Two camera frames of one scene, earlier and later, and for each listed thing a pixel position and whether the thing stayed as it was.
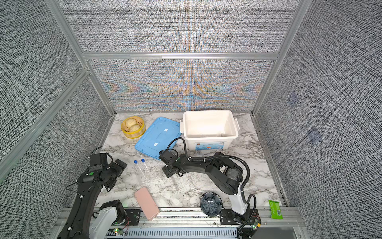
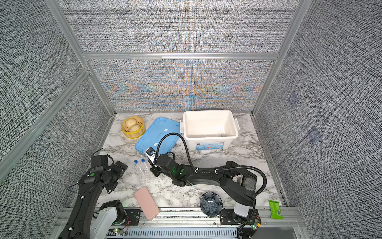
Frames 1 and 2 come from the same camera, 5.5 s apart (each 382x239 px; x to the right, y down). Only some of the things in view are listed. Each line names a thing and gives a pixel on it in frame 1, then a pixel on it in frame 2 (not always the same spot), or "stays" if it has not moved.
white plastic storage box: (209, 130) stays
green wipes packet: (275, 211) stays
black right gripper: (164, 170) → (153, 170)
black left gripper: (120, 170) stays
